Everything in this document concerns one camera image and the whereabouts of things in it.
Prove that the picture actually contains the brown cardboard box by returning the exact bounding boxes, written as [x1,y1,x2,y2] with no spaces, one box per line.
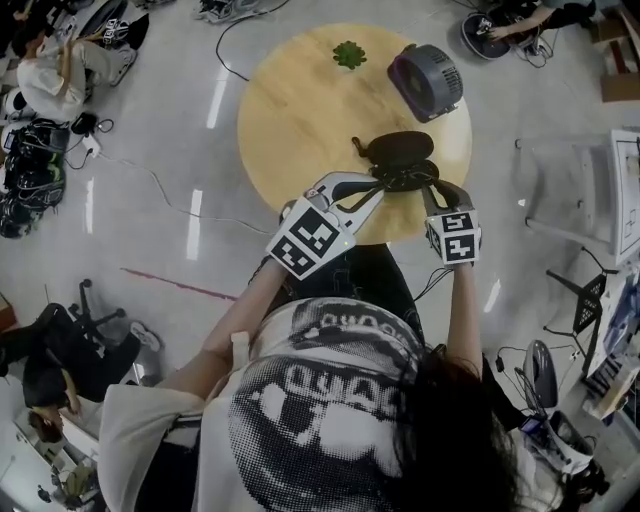
[598,68,640,104]

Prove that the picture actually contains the pile of black bags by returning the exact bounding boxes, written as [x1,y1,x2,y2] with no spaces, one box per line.
[0,119,69,240]

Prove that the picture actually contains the white side table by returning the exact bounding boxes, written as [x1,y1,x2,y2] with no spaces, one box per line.
[514,128,640,268]

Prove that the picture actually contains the black glasses case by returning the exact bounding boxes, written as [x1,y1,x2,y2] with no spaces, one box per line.
[351,130,442,194]

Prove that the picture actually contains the person's right forearm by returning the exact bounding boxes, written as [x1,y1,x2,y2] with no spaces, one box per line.
[443,263,485,379]

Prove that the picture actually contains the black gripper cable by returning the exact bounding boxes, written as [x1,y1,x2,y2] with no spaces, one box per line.
[412,265,455,302]

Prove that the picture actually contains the person's left forearm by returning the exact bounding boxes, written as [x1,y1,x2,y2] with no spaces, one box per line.
[158,256,297,397]

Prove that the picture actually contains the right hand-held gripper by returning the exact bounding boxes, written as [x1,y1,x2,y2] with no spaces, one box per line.
[420,176,484,269]

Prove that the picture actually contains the person's black trousers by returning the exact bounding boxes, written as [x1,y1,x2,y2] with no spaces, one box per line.
[247,242,426,346]

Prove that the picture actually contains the black office chair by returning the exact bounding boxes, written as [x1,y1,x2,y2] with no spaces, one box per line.
[67,278,127,347]

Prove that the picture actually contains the red floor tape strip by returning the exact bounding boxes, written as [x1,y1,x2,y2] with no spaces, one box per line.
[119,266,239,302]

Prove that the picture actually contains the green succulent plant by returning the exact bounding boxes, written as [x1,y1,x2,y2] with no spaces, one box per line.
[331,40,369,72]

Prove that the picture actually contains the white floor cable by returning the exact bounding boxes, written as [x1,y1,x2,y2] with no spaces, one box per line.
[97,149,277,237]

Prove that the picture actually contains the person's white printed shirt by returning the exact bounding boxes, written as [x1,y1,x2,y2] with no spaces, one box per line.
[98,298,566,512]

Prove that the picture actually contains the grey and purple fan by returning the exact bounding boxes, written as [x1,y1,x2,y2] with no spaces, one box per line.
[386,43,465,125]

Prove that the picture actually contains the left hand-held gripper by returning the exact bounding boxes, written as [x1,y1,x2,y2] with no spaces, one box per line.
[265,171,397,280]

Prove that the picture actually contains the round black floor device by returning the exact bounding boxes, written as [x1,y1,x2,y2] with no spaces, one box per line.
[459,11,512,61]

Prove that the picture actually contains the black thin-framed glasses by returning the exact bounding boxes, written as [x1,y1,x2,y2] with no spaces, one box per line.
[377,168,434,192]

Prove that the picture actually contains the black wire stool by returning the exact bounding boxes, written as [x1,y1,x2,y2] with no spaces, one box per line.
[542,245,622,377]

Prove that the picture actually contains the white sneaker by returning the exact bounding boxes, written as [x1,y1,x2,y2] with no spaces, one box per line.
[128,319,164,352]

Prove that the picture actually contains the black floor cable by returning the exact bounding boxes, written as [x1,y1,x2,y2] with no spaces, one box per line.
[215,0,292,82]

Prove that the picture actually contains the grey standing fan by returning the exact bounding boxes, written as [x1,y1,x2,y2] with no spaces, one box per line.
[522,338,560,410]

